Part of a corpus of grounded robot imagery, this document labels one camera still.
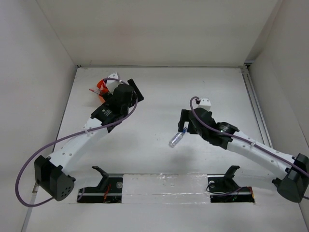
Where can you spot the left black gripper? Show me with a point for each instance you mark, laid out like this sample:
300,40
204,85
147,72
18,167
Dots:
139,97

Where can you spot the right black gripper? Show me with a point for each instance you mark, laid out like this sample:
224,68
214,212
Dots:
184,118

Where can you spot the clear spray bottle blue nozzle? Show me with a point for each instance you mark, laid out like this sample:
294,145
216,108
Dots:
175,140

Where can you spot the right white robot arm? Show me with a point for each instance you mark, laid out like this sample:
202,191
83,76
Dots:
291,172

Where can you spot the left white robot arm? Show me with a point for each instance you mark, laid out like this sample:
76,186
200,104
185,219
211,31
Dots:
53,172

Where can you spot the orange round compartment organizer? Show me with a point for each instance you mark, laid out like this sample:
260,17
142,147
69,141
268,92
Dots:
101,85

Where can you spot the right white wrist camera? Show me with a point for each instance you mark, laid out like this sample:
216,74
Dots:
203,103

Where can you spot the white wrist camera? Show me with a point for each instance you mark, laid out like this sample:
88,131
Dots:
112,82
203,103

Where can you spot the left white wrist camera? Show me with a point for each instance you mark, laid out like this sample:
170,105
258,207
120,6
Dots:
112,82

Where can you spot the aluminium rail right edge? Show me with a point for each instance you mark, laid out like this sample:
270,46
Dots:
255,104

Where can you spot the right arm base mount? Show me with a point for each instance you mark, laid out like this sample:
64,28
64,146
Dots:
227,191

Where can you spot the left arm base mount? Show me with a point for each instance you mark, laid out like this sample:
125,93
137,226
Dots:
111,193

